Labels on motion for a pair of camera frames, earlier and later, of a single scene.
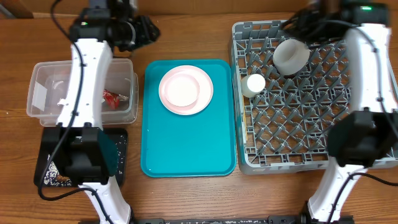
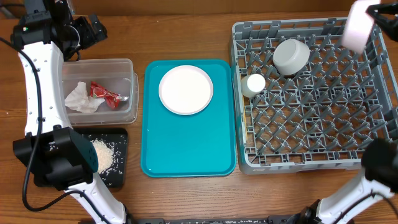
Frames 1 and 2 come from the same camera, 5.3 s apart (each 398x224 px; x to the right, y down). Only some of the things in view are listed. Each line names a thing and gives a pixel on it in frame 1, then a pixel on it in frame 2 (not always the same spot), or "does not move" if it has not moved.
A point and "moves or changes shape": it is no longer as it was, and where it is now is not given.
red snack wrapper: x=113 y=99 does not move
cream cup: x=252 y=84 does not move
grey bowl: x=290 y=56 does not move
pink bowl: x=181 y=89 moves or changes shape
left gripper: x=147 y=25 -> x=89 y=37
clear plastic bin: x=46 y=80 does not move
